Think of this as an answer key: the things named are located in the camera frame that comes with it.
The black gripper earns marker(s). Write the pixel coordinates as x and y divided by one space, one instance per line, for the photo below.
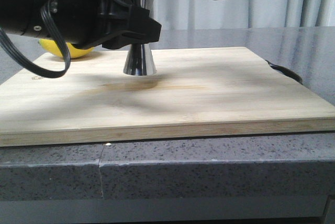
83 23

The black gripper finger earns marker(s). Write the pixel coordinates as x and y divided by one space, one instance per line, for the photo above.
141 27

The steel double jigger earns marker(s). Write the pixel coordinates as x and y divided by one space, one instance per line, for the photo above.
139 60

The grey curtain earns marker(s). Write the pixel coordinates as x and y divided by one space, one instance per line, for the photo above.
228 14

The yellow lemon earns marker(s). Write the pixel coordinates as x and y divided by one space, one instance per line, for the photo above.
51 46

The wooden cutting board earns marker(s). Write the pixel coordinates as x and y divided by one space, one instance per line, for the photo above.
195 93

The black board handle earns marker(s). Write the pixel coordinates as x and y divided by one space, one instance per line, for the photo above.
285 71

